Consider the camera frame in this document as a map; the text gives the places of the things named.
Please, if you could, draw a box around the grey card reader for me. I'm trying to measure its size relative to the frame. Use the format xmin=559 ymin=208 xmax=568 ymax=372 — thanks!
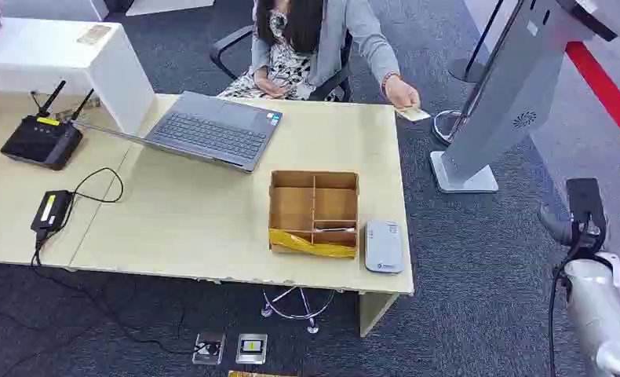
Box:
xmin=363 ymin=219 xmax=406 ymax=275

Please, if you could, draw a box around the white cabinet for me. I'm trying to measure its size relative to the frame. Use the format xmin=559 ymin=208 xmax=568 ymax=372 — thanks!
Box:
xmin=0 ymin=16 xmax=156 ymax=137

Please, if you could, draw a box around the wooden box with compartments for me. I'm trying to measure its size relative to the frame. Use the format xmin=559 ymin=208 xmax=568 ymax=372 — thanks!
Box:
xmin=268 ymin=169 xmax=361 ymax=260

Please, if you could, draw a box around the red floor tape line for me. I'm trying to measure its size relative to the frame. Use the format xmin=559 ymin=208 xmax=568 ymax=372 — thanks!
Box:
xmin=564 ymin=41 xmax=620 ymax=159

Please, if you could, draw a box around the grey kiosk stand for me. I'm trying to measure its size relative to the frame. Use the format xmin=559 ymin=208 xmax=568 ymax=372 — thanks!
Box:
xmin=429 ymin=0 xmax=618 ymax=195

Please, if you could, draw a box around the grey laptop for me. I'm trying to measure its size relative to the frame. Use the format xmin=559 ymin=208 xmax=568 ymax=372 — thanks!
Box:
xmin=72 ymin=90 xmax=284 ymax=174

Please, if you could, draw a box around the silver floor socket plate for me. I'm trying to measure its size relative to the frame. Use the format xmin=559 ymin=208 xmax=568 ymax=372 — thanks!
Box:
xmin=235 ymin=332 xmax=269 ymax=365

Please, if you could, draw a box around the black office chair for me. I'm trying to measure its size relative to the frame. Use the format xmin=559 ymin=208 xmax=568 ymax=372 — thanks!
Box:
xmin=209 ymin=24 xmax=354 ymax=103

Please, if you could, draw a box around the black power cable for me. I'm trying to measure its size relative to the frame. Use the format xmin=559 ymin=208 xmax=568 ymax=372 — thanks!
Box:
xmin=29 ymin=167 xmax=207 ymax=356

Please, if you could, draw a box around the person's left hand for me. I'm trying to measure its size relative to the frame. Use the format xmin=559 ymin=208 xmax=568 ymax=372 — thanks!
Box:
xmin=383 ymin=75 xmax=421 ymax=111

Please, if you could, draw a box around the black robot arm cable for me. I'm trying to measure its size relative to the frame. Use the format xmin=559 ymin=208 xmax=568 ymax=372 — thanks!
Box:
xmin=547 ymin=221 xmax=591 ymax=377

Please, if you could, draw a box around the tan sticker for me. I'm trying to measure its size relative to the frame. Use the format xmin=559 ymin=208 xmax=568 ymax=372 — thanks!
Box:
xmin=76 ymin=24 xmax=113 ymax=47

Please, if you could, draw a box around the person's right hand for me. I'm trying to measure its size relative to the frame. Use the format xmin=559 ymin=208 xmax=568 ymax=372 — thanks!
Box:
xmin=253 ymin=68 xmax=291 ymax=101

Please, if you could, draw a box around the black power adapter yellow label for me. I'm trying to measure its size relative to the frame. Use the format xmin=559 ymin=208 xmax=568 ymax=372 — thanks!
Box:
xmin=30 ymin=189 xmax=75 ymax=234

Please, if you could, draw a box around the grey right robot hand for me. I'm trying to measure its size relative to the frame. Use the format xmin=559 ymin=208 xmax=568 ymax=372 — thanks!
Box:
xmin=538 ymin=178 xmax=611 ymax=257

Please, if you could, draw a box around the dark floor socket plate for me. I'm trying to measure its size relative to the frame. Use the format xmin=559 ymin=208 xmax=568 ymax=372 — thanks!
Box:
xmin=191 ymin=332 xmax=227 ymax=366

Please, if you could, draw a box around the yellow object on floor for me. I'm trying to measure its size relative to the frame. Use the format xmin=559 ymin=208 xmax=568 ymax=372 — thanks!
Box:
xmin=228 ymin=369 xmax=297 ymax=377

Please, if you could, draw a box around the coiled white cable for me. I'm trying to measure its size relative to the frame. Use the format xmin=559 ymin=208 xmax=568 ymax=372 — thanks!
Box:
xmin=432 ymin=108 xmax=467 ymax=146

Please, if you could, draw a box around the black router with antennas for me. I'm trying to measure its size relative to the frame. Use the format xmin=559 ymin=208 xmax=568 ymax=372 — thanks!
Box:
xmin=0 ymin=79 xmax=96 ymax=172

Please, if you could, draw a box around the chrome stool base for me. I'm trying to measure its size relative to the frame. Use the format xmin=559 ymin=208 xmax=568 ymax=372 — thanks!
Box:
xmin=260 ymin=285 xmax=337 ymax=335

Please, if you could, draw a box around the round grey stand base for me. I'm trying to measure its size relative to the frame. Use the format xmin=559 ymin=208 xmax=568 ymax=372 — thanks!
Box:
xmin=447 ymin=57 xmax=479 ymax=84

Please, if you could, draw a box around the pale desk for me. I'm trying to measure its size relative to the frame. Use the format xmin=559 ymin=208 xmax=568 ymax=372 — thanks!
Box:
xmin=0 ymin=91 xmax=415 ymax=339

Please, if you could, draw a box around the person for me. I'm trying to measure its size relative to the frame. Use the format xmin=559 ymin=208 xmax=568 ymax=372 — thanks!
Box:
xmin=218 ymin=0 xmax=421 ymax=111

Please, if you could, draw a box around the pale card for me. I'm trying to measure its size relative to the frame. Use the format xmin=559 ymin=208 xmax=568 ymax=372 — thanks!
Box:
xmin=395 ymin=106 xmax=432 ymax=123

